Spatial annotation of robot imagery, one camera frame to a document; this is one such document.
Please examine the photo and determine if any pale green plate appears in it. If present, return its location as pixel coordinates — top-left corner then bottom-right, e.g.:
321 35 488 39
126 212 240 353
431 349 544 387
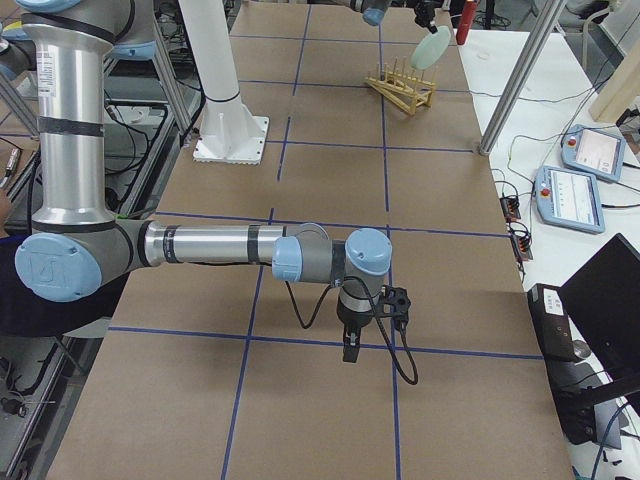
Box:
410 26 451 70

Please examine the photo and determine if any aluminium frame post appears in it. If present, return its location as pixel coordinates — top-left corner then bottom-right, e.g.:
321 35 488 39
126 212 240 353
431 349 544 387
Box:
478 0 566 156

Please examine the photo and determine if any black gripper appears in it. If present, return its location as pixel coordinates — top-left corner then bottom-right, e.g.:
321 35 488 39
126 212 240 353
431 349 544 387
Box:
412 0 438 34
337 275 381 362

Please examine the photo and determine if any wooden board leaning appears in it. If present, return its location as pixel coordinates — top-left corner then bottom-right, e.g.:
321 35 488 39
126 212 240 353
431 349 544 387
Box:
589 41 640 123

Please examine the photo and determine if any near orange connector block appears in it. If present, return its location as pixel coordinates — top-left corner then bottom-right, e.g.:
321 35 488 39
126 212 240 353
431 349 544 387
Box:
507 221 533 262

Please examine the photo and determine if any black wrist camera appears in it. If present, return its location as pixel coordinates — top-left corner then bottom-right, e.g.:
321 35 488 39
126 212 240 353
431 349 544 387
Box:
377 285 411 333

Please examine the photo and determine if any orange connector block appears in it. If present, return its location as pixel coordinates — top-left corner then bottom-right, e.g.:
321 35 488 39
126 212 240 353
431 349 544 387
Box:
497 180 521 222
507 221 533 262

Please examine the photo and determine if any far orange connector block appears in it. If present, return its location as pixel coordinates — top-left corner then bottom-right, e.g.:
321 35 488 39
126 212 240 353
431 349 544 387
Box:
497 180 521 222

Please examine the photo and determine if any teach pendant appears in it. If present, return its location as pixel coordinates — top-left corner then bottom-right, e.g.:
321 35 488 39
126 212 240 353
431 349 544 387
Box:
534 166 605 234
561 124 627 183

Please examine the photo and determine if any red cylinder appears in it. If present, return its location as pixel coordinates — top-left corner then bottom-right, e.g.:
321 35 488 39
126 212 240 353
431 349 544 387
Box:
456 0 478 46

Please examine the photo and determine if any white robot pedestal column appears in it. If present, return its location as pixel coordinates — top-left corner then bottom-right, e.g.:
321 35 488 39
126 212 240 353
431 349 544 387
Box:
179 0 269 165

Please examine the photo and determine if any near teach pendant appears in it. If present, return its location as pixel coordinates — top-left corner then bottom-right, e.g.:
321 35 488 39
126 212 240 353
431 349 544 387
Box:
534 166 605 234

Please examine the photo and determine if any black box with label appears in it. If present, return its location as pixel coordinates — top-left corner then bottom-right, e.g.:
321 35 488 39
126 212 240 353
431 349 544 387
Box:
527 283 578 362

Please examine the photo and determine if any black monitor on stand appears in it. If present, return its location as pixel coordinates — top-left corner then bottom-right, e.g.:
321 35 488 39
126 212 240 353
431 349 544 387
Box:
559 233 639 379

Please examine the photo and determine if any far teach pendant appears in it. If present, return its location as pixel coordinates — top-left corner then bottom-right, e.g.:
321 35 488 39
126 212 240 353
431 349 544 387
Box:
561 124 627 183

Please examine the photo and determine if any wooden dish rack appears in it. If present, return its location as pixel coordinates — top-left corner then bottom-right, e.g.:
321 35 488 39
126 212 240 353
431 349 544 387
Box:
364 58 437 116

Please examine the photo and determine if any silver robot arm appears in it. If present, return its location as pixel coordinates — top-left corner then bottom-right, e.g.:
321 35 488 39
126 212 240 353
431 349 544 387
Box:
337 0 439 34
15 1 392 362

